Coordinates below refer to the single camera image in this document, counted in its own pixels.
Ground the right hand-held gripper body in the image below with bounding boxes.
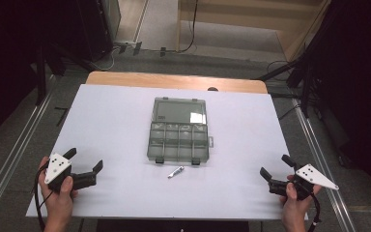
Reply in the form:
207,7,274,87
268,163,340,201

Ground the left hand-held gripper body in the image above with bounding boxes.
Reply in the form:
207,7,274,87
43,153,98,193

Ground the person's left hand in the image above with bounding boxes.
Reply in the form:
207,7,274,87
38,156,79,224

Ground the person's right hand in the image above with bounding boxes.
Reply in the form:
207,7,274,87
279,174,323,224

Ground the white table cover board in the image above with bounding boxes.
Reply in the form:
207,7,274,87
25,84,309,221

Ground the black metal stand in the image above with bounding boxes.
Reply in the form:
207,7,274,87
28,42,95,106
256,47,317,119

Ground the small silver metal piece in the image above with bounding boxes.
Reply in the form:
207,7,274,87
167,165,186,179

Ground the clear grey compartment box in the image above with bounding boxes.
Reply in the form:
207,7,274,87
146,96,214,166

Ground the dark curtain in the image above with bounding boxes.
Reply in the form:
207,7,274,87
0,0,85,150
302,0,371,209

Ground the dark cabinet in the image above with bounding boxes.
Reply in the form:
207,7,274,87
75,0,123,62

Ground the aluminium floor rail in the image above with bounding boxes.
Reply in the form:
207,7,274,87
291,96,358,232
0,75,58,223

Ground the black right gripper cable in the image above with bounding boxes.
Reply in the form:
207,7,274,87
306,192,324,232

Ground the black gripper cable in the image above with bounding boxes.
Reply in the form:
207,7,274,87
33,163,54,232
306,192,324,232

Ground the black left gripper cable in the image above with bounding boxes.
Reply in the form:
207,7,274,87
33,163,54,232

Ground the black floor cable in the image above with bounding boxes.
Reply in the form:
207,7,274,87
266,59,293,77

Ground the white floor cable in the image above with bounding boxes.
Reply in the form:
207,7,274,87
91,47,118,73

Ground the black hanging cable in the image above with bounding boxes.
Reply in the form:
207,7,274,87
176,0,200,54

